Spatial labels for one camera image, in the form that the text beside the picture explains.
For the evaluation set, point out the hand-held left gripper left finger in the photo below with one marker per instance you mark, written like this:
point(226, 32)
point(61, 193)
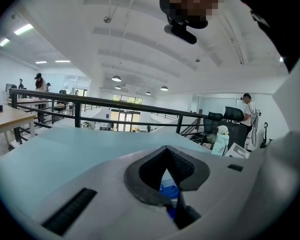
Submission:
point(110, 196)

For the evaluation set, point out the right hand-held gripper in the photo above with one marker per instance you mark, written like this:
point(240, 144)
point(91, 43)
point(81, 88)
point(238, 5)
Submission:
point(238, 152)

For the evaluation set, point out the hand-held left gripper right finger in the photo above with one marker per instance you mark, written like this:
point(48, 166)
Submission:
point(215, 196)

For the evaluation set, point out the black mesh office chair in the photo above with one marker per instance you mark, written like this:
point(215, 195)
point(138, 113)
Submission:
point(210, 124)
point(236, 131)

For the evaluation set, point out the black kick scooter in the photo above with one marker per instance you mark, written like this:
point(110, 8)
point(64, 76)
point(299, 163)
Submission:
point(265, 134)

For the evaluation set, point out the glass entrance doors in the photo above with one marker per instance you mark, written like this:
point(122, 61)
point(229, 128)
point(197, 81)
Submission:
point(126, 120)

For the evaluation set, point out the black curved railing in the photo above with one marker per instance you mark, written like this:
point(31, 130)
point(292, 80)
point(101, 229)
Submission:
point(77, 114)

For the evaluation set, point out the wooden desk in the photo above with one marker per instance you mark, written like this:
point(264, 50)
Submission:
point(7, 120)

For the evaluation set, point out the person's black clothing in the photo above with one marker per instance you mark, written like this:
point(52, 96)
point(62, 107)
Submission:
point(277, 14)

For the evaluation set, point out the ceiling light panel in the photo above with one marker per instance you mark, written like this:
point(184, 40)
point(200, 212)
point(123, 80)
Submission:
point(23, 29)
point(4, 42)

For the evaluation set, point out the black head-worn camera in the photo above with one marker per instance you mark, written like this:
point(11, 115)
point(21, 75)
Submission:
point(182, 35)

